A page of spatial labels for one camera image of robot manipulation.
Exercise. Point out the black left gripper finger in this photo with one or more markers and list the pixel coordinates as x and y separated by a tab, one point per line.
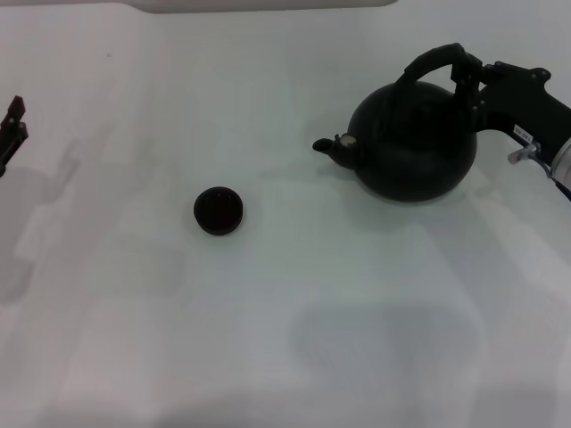
12	134

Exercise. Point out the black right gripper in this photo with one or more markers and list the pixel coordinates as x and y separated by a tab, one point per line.
522	111

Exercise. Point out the black round teapot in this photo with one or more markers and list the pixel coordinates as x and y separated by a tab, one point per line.
410	147

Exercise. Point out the dark brown teacup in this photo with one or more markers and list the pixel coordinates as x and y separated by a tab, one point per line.
218	210

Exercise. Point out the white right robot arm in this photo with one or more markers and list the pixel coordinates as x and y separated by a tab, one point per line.
563	162

